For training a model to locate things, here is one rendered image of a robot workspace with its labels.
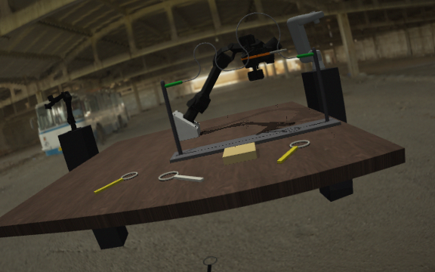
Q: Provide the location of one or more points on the tan flat box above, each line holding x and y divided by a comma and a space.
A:
239, 153

